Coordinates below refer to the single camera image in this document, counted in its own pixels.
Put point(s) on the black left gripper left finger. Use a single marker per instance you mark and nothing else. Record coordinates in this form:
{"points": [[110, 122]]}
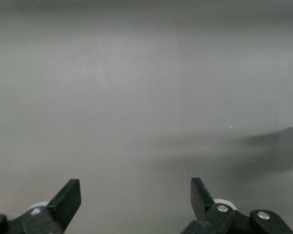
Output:
{"points": [[68, 200]]}

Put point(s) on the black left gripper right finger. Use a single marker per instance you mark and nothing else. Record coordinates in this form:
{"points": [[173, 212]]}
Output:
{"points": [[201, 200]]}

